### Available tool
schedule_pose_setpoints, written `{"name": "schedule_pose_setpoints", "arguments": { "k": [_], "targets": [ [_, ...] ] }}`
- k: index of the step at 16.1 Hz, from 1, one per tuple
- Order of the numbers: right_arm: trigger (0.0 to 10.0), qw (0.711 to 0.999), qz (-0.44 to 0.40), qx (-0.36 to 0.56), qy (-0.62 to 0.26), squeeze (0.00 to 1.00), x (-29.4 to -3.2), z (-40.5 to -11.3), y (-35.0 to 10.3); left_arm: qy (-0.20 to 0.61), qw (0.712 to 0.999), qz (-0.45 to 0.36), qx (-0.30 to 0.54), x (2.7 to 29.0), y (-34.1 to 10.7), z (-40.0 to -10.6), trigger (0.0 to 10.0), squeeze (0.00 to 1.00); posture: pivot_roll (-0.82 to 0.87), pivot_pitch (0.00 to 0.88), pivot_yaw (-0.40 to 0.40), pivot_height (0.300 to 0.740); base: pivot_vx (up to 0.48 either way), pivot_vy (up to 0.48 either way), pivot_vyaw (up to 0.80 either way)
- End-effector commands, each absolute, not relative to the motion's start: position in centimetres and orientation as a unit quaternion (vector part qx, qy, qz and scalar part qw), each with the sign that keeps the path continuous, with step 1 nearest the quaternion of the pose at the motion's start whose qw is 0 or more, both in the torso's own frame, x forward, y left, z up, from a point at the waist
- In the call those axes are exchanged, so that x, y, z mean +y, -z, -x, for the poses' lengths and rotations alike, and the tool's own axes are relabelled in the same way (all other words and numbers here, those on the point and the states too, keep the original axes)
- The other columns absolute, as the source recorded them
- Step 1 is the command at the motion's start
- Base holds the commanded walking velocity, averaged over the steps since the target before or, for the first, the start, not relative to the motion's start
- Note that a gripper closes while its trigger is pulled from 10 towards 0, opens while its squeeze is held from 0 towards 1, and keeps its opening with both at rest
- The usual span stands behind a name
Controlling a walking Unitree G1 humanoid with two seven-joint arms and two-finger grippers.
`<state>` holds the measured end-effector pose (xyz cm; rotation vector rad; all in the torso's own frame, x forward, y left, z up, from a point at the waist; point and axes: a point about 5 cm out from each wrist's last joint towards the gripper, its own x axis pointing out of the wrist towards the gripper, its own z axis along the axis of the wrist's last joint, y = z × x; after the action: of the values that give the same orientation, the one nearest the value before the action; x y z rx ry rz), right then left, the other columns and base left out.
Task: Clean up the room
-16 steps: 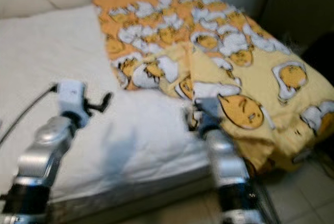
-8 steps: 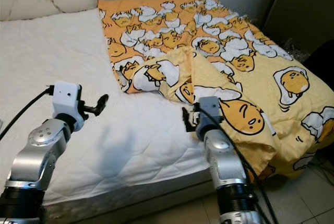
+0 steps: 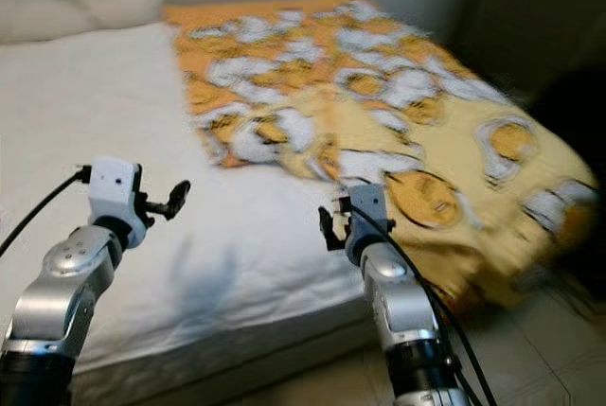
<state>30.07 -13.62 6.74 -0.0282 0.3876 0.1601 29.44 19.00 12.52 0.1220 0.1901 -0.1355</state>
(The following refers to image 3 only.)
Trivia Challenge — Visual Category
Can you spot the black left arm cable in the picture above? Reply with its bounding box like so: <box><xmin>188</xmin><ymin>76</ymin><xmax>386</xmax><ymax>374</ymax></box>
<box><xmin>0</xmin><ymin>167</ymin><xmax>94</xmax><ymax>256</ymax></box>

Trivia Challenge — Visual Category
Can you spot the dark wooden wardrobe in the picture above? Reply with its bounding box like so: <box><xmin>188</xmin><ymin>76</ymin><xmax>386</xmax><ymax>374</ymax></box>
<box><xmin>450</xmin><ymin>0</ymin><xmax>606</xmax><ymax>142</ymax></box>

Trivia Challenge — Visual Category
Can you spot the grey bed base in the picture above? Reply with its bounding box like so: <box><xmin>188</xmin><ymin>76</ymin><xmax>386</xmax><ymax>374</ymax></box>
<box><xmin>71</xmin><ymin>316</ymin><xmax>389</xmax><ymax>406</ymax></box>

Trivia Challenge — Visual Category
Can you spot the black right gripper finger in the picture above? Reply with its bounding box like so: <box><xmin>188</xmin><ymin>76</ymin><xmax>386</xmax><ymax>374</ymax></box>
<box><xmin>319</xmin><ymin>205</ymin><xmax>344</xmax><ymax>254</ymax></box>

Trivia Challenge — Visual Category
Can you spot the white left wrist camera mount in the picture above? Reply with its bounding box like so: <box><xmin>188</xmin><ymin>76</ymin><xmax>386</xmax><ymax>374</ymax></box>
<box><xmin>87</xmin><ymin>158</ymin><xmax>145</xmax><ymax>248</ymax></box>

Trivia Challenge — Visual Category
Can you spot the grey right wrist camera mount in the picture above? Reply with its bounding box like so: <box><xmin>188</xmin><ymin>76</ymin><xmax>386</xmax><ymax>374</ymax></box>
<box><xmin>344</xmin><ymin>184</ymin><xmax>389</xmax><ymax>267</ymax></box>

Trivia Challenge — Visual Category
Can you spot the orange yellow cartoon blanket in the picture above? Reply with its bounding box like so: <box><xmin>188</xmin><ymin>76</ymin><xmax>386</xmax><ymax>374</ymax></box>
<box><xmin>163</xmin><ymin>0</ymin><xmax>602</xmax><ymax>312</ymax></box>

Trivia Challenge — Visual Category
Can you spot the cream bolster pillow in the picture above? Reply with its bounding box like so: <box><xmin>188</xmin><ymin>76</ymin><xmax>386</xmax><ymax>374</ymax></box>
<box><xmin>0</xmin><ymin>0</ymin><xmax>167</xmax><ymax>45</ymax></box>

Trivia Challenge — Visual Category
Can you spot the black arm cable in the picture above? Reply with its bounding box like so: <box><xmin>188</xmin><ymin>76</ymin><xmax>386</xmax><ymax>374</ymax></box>
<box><xmin>355</xmin><ymin>207</ymin><xmax>498</xmax><ymax>406</ymax></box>
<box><xmin>0</xmin><ymin>167</ymin><xmax>94</xmax><ymax>256</ymax></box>

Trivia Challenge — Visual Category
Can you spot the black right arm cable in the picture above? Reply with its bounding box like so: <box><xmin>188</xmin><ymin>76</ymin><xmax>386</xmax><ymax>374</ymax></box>
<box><xmin>355</xmin><ymin>207</ymin><xmax>498</xmax><ymax>406</ymax></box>

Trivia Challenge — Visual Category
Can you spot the white quilted mattress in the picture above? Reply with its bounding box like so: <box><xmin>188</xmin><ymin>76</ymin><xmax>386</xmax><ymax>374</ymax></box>
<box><xmin>0</xmin><ymin>23</ymin><xmax>380</xmax><ymax>374</ymax></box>

